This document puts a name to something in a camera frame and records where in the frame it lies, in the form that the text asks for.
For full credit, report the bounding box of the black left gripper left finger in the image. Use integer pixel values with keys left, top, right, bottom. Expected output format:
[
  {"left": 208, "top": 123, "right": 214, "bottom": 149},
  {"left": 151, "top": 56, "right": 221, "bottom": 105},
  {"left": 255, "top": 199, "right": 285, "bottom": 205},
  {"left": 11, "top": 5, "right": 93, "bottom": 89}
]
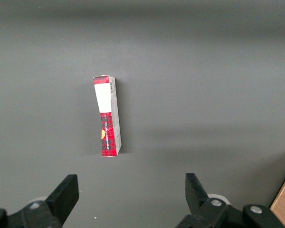
[{"left": 0, "top": 174, "right": 79, "bottom": 228}]

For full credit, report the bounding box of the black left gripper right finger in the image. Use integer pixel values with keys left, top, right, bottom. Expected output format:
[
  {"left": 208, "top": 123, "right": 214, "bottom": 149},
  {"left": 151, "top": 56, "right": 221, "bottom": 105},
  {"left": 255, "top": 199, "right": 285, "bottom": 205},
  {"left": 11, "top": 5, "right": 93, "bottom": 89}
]
[{"left": 175, "top": 173, "right": 285, "bottom": 228}]

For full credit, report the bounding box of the red tartan cardboard box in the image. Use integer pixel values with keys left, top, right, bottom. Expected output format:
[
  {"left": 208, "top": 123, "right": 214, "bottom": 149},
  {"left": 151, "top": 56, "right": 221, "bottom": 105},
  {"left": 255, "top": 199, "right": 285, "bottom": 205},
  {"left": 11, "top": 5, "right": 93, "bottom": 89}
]
[{"left": 93, "top": 75, "right": 122, "bottom": 158}]

